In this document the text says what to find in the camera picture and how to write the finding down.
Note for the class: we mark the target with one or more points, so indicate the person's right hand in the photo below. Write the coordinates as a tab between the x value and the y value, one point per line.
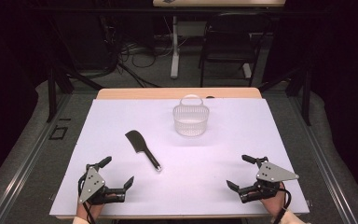
273	203

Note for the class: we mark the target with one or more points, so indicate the black metal frame stand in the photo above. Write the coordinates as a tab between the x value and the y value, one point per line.
52	93
306	93

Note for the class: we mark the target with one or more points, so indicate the black kitchen knife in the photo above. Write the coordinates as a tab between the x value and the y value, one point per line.
140	144

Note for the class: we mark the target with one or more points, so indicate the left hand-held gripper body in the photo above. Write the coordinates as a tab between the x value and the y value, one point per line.
91	185

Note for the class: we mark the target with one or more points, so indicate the white-legged desk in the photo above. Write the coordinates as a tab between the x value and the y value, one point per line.
220	2

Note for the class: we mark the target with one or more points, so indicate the white plastic basket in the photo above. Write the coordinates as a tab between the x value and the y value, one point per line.
190	119

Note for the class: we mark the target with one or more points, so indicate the person's left hand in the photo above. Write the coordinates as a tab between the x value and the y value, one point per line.
95	209

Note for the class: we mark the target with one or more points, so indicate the white table mat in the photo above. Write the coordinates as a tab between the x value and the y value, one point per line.
192	161

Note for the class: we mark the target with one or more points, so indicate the black folding chair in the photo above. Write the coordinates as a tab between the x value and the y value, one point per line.
230	40

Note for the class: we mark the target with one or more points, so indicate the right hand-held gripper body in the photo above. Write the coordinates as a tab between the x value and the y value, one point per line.
273	174

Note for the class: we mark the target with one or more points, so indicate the wooden table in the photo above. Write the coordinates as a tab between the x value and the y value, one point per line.
136	92

